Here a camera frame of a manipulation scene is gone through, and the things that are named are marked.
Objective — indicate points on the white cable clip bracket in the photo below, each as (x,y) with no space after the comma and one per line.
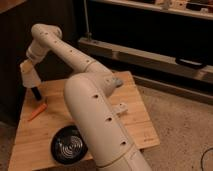
(121,109)

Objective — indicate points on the orange carrot-shaped object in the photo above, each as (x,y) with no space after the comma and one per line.
(38,111)

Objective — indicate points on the metal vertical pole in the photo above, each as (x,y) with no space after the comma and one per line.
(88,33)

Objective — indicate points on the black handle on ledge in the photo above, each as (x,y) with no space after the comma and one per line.
(189,64)

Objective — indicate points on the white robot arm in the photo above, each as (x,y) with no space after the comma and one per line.
(86,96)

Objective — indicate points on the black round ribbed plate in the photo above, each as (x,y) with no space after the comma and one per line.
(67,145)

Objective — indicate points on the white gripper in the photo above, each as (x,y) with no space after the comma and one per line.
(30,78)

